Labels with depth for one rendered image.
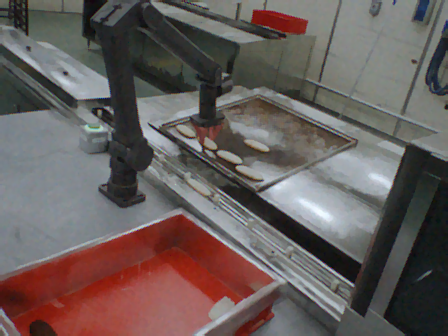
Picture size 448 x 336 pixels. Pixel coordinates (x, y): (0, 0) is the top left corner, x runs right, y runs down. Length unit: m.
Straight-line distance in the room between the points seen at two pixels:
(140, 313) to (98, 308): 0.08
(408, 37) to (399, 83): 0.45
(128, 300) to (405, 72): 4.37
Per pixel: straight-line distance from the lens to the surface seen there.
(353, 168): 1.50
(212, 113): 1.46
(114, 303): 0.97
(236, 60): 4.12
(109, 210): 1.25
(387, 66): 5.13
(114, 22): 1.07
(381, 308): 0.75
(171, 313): 0.96
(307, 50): 5.06
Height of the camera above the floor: 1.49
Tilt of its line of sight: 25 degrees down
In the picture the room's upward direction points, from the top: 11 degrees clockwise
